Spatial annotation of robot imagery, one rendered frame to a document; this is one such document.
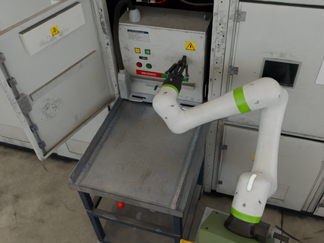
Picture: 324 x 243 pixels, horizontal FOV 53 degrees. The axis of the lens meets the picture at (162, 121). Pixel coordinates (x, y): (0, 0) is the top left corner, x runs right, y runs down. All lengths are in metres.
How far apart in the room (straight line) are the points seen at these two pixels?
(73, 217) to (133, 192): 1.08
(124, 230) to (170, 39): 1.30
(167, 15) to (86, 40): 0.46
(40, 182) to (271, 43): 2.14
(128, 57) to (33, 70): 0.55
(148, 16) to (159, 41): 0.16
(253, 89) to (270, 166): 0.37
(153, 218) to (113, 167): 0.70
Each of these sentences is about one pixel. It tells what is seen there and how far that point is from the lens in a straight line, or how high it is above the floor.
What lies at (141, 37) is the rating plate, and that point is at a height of 1.32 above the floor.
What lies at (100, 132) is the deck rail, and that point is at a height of 0.89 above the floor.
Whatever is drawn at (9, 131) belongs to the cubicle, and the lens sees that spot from 3.11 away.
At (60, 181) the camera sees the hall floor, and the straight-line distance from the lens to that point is 2.88.
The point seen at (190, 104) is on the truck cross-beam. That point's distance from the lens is 1.97.
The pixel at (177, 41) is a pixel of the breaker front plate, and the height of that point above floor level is 1.32.
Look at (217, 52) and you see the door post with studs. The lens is 1.71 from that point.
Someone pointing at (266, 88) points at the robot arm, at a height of 1.38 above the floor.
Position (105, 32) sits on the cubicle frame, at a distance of 1.87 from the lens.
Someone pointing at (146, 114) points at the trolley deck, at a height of 0.85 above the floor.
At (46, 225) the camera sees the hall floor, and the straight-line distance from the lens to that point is 2.70.
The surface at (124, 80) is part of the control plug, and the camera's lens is 1.87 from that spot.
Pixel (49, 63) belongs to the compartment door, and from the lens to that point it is 1.72.
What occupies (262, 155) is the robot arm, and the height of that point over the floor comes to 1.06.
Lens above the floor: 2.22
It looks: 45 degrees down
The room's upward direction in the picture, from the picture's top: 4 degrees counter-clockwise
